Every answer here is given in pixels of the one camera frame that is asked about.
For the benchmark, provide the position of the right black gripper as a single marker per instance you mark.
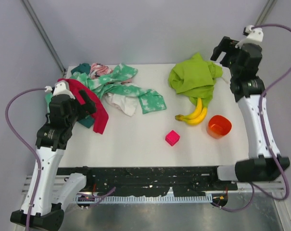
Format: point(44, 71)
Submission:
point(227, 51)

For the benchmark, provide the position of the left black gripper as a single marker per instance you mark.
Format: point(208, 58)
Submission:
point(82, 106)

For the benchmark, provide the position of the red cloth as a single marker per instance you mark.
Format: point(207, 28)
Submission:
point(100, 117)

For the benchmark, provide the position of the lime green cloth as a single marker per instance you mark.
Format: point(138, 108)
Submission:
point(195, 78)

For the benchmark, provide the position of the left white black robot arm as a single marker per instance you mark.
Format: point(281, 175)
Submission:
point(43, 209)

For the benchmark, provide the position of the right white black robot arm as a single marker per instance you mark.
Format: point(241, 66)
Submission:
point(265, 162)

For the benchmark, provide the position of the pink patterned cloth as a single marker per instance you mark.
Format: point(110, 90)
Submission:
point(98, 70)

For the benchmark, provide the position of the dark teal cloth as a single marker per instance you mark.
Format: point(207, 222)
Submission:
point(84, 68)

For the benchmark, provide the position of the green white tie-dye cloth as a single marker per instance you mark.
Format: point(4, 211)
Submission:
point(120, 82)

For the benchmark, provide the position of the yellow banana bunch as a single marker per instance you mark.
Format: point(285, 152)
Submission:
point(196, 117)

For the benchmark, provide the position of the orange plastic cup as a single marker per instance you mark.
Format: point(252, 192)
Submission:
point(218, 127)

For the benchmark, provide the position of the pink cube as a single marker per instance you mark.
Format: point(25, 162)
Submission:
point(172, 138)

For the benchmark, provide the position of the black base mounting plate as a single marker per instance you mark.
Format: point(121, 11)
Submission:
point(150, 181)

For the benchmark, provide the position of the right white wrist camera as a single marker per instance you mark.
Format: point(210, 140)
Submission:
point(253, 35)

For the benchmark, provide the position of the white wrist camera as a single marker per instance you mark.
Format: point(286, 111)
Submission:
point(61, 87)
point(253, 35)

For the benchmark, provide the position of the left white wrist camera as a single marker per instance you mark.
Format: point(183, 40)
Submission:
point(61, 87)

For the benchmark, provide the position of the right aluminium frame post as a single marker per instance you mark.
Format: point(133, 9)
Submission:
point(265, 12)

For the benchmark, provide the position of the aluminium frame post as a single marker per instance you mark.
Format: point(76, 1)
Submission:
point(40, 29)
point(265, 12)

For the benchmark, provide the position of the left aluminium frame post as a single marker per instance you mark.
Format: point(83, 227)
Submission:
point(40, 29)

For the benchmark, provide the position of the white slotted cable duct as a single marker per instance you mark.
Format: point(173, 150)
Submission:
point(168, 199)

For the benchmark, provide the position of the aluminium rail front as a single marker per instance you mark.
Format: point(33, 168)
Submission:
point(276, 186)

